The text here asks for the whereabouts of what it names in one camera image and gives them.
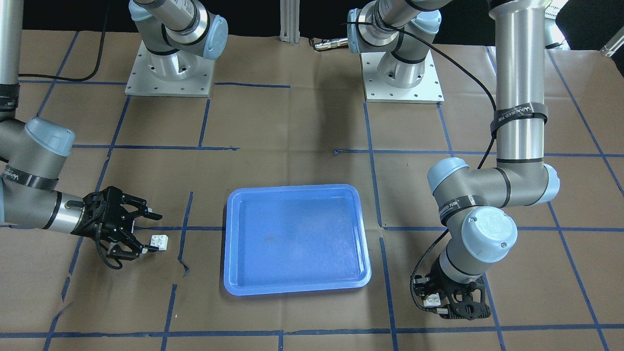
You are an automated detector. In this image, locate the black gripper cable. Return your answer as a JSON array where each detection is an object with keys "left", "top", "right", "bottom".
[{"left": 341, "top": 19, "right": 498, "bottom": 312}]

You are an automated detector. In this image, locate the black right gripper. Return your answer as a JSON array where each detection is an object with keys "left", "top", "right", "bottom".
[{"left": 71, "top": 186, "right": 163, "bottom": 260}]

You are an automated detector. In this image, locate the white block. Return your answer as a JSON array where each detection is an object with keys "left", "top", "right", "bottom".
[
  {"left": 149, "top": 234, "right": 169, "bottom": 251},
  {"left": 423, "top": 293, "right": 441, "bottom": 308}
]

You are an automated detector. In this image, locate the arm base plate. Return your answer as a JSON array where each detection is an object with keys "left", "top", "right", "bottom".
[
  {"left": 125, "top": 42, "right": 215, "bottom": 98},
  {"left": 360, "top": 50, "right": 445, "bottom": 104}
]

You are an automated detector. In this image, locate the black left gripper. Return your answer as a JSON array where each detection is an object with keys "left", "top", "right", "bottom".
[{"left": 412, "top": 265, "right": 490, "bottom": 320}]

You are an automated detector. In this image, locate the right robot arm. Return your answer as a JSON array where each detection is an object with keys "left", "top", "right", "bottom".
[{"left": 0, "top": 0, "right": 228, "bottom": 269}]

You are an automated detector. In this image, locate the blue plastic tray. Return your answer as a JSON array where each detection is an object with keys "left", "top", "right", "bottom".
[{"left": 223, "top": 184, "right": 372, "bottom": 296}]

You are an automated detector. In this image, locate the aluminium frame post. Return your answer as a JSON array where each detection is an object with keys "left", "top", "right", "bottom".
[{"left": 279, "top": 0, "right": 300, "bottom": 46}]

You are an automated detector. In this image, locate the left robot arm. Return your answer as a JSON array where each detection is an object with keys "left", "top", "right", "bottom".
[{"left": 346, "top": 0, "right": 560, "bottom": 320}]

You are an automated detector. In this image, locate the brown paper table cover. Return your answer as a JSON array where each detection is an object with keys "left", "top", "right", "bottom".
[{"left": 1, "top": 33, "right": 623, "bottom": 351}]

